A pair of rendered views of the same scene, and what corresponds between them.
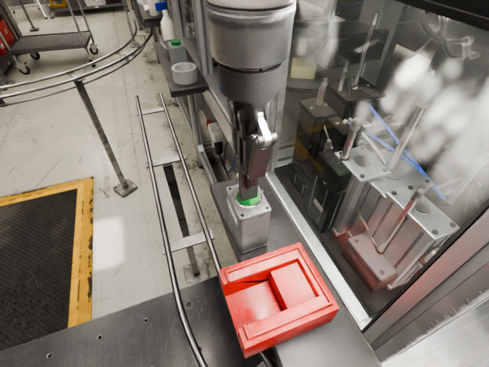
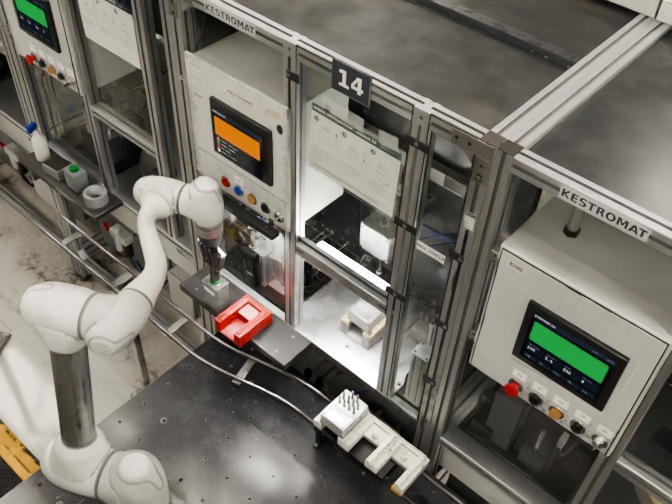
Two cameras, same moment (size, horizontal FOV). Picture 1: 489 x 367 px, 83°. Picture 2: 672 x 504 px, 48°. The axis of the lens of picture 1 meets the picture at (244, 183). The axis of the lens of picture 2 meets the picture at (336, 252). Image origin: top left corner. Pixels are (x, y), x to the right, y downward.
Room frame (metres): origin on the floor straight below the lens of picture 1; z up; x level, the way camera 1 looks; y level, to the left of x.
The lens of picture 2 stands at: (-1.43, 0.53, 3.02)
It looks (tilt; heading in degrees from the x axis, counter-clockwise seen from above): 45 degrees down; 330
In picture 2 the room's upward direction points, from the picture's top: 3 degrees clockwise
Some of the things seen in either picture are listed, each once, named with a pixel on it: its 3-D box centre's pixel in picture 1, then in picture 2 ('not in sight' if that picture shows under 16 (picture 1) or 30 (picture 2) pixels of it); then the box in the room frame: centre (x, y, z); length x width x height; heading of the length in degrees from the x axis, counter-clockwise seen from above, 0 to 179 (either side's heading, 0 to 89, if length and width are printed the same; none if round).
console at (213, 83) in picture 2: not in sight; (265, 128); (0.35, -0.22, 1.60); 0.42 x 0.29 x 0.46; 21
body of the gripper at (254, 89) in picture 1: (249, 95); (210, 241); (0.32, -0.01, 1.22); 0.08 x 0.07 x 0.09; 21
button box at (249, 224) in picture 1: (252, 215); (218, 290); (0.33, -0.01, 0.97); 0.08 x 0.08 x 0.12; 21
